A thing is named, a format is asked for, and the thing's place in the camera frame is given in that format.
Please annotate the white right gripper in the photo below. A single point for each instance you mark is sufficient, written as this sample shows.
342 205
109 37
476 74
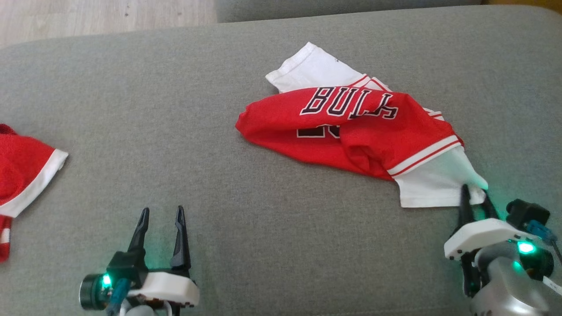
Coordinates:
483 235

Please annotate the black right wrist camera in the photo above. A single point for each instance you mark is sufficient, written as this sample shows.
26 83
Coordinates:
524 213

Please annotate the grey fabric sofa seat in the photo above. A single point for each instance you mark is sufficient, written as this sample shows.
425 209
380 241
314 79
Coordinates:
175 109

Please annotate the red shorts with white trim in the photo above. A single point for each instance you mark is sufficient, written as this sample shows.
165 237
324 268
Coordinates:
22 171

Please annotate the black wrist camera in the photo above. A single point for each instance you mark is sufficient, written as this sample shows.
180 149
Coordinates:
120 265
524 213

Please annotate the grey sofa back cushion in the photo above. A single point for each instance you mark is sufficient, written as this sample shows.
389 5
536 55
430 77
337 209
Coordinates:
329 8

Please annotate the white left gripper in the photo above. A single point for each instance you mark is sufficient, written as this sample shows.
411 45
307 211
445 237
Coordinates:
171 289

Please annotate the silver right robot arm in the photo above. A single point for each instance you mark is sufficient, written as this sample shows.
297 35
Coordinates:
505 289

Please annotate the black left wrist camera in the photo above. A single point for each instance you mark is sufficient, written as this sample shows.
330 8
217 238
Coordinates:
120 265

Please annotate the red white Bulls jersey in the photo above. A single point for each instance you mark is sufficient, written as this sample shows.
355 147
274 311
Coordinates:
351 136

